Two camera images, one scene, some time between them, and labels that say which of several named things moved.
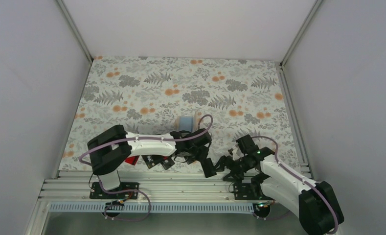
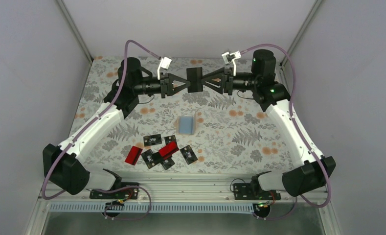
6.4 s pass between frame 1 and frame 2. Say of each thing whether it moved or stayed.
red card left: stayed
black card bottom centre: stayed
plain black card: moved
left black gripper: moved
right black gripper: moved
